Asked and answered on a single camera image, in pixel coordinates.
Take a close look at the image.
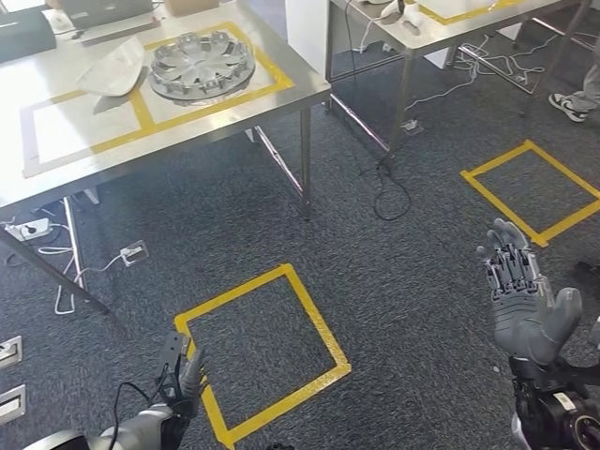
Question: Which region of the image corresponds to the white upright panel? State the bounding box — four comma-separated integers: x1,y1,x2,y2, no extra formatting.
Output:
285,0,331,79

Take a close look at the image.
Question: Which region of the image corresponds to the long white floor cable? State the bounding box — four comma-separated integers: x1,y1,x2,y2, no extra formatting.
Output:
402,34,547,135

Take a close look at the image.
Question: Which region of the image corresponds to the person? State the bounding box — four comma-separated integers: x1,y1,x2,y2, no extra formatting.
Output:
549,58,600,124

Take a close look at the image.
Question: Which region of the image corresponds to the steel floor socket box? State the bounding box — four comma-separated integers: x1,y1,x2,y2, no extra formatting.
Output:
0,335,23,370
0,384,27,427
120,240,150,268

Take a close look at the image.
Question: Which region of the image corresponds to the steel workbench table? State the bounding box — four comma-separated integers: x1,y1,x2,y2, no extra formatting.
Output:
0,0,331,315

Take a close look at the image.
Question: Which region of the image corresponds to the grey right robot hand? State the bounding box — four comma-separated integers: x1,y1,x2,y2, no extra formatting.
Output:
475,218,583,367

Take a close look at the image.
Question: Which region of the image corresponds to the white handheld device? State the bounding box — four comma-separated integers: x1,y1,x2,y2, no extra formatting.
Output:
379,0,425,29

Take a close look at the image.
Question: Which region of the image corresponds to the black looped floor cable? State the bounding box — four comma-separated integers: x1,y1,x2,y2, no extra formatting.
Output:
372,157,413,223

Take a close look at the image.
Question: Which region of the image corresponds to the cardboard box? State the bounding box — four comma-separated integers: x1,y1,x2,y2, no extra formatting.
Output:
164,0,221,18

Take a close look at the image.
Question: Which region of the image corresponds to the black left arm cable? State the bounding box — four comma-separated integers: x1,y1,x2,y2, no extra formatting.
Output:
108,382,151,450

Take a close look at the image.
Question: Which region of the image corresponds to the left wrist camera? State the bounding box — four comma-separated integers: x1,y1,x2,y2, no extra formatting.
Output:
156,332,191,398

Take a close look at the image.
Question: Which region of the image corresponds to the black carrying case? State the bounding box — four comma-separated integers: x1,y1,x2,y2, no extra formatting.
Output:
0,8,57,64

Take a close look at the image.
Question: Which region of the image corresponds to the silver wheel hubcap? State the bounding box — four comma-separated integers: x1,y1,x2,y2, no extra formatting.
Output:
149,31,256,107

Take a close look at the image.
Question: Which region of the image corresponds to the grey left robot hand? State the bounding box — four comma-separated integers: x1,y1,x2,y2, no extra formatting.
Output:
177,347,208,417

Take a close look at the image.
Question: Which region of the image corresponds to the small white round device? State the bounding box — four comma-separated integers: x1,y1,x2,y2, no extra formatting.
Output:
44,8,72,36

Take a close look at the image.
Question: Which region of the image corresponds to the black hanging cable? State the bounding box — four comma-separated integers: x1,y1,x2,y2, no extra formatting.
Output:
344,0,358,82

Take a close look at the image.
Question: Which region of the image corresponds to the flat grey tray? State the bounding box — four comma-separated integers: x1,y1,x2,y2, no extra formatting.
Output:
79,15,163,46

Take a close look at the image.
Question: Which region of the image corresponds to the white power strip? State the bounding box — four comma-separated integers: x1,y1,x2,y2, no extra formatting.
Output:
6,217,53,244

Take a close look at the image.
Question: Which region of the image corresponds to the white pink floor cable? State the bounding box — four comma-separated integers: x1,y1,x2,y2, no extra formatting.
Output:
37,247,124,316

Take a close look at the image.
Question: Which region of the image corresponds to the white curved panel part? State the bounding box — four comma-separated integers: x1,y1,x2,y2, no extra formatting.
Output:
77,36,145,98

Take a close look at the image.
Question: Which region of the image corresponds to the steel frame table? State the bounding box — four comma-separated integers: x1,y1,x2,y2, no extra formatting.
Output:
325,0,600,154

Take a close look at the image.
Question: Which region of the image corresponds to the grey laptop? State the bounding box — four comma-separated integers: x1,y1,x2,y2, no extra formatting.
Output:
58,0,155,29

